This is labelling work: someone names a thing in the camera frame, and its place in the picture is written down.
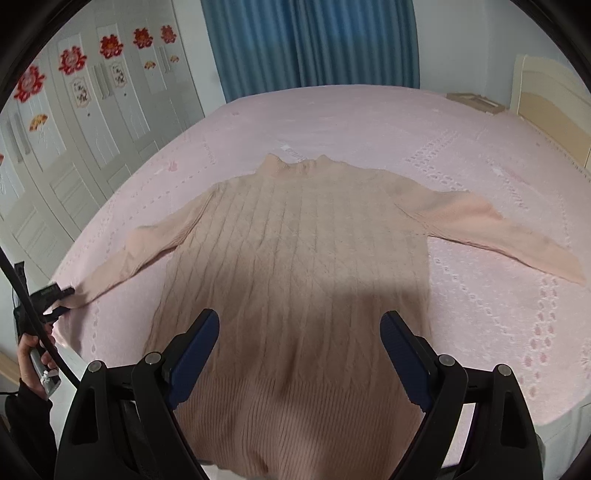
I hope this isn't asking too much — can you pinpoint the brown box beside bed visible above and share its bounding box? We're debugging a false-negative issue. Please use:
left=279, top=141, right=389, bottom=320
left=446, top=92, right=506, bottom=115

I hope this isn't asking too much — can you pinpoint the blue curtain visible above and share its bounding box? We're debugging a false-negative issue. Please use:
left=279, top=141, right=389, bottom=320
left=201, top=0, right=420, bottom=101

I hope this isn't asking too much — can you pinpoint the white wardrobe with red decals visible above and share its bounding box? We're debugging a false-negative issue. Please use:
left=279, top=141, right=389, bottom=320
left=1, top=1, right=204, bottom=283

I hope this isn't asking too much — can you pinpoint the beige knit sweater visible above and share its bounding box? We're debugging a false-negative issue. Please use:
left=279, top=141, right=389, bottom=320
left=72, top=155, right=585, bottom=479

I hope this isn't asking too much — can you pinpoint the cream and tan headboard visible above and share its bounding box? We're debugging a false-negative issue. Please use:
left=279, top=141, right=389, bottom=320
left=510, top=54, right=591, bottom=170

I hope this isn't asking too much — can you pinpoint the black cable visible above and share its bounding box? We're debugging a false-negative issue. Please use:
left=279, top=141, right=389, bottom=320
left=0, top=246, right=82, bottom=388

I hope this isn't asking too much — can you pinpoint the pink bed cover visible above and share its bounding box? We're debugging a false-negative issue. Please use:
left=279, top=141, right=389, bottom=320
left=53, top=86, right=590, bottom=425

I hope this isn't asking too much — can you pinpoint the black sleeve left forearm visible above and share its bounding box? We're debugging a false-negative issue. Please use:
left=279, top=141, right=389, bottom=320
left=5, top=381, right=57, bottom=479

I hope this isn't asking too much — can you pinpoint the person's left hand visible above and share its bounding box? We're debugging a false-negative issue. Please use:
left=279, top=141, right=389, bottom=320
left=16, top=332, right=60, bottom=400

